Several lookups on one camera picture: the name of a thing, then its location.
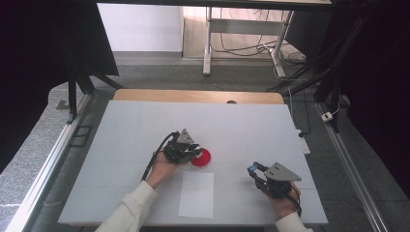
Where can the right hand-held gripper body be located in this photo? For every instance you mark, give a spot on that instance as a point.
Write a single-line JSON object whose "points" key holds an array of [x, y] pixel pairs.
{"points": [[278, 180]]}

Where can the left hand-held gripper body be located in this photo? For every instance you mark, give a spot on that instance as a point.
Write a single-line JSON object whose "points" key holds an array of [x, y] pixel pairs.
{"points": [[179, 151]]}

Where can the red petri dish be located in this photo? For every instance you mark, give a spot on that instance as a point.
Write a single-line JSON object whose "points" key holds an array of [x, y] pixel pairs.
{"points": [[205, 161]]}

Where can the person's left hand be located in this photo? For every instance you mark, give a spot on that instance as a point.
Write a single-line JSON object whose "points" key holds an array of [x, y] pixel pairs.
{"points": [[162, 170]]}

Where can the person's right hand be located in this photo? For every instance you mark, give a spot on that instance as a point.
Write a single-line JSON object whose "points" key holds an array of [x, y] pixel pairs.
{"points": [[283, 206]]}

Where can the white paper sheet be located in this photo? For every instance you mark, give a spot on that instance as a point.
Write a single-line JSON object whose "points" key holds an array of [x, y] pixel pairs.
{"points": [[196, 196]]}

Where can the long white power strip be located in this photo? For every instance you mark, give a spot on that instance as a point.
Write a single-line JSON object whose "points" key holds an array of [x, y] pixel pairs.
{"points": [[304, 145]]}

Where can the white table cover board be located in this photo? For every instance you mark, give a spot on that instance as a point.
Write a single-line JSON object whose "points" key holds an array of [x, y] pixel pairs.
{"points": [[241, 129]]}

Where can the wooden table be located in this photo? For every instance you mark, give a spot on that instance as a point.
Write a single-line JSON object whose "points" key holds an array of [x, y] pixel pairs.
{"points": [[193, 96]]}

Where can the dark table grommet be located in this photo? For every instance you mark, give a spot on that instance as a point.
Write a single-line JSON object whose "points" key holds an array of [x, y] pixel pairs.
{"points": [[231, 101]]}

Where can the small white power adapter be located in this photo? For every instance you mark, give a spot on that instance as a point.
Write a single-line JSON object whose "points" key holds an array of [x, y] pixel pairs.
{"points": [[327, 116]]}

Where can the black stand struts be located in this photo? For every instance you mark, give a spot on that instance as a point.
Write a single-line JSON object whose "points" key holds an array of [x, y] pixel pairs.
{"points": [[72, 93], [325, 74]]}

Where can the black curtain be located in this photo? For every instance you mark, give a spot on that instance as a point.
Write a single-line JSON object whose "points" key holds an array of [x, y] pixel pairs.
{"points": [[380, 96], [38, 64]]}

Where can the aluminium floor rail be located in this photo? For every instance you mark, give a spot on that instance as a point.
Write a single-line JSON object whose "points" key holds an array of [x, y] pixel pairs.
{"points": [[351, 167], [45, 167]]}

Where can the grey metal desk frame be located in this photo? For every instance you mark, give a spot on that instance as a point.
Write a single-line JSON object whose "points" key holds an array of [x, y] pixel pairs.
{"points": [[245, 26]]}

